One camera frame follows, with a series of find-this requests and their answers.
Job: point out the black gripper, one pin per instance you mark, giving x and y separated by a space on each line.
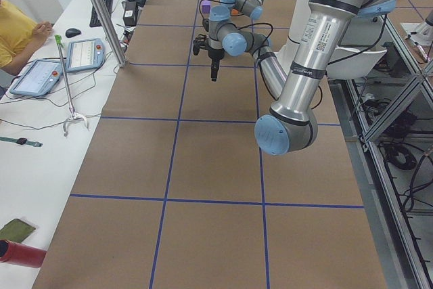
215 54

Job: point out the purple foam block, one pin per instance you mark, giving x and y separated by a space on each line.
205 6

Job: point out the person's hand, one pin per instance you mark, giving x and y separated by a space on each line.
43 29

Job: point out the black power adapter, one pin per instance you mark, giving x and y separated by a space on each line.
130 13

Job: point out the far teach pendant tablet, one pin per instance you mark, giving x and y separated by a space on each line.
85 55

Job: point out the teach pendant tablet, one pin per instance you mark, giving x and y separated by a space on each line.
85 55
38 79

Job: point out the black computer mouse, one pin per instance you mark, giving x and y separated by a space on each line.
72 32

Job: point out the metal reacher grabber tool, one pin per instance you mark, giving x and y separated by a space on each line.
74 115

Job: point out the near teach pendant tablet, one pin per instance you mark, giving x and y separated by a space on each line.
38 79

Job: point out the person in yellow shirt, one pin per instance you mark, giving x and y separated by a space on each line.
17 43

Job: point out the green cloth pouch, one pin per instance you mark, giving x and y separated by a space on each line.
16 230

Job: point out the red water bottle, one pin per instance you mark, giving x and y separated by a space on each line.
21 254

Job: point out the aluminium frame post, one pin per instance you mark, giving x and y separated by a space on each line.
108 27

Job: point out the aluminium side frame rail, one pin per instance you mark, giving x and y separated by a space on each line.
393 107

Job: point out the green strap smartwatch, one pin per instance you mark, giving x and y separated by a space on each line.
21 141

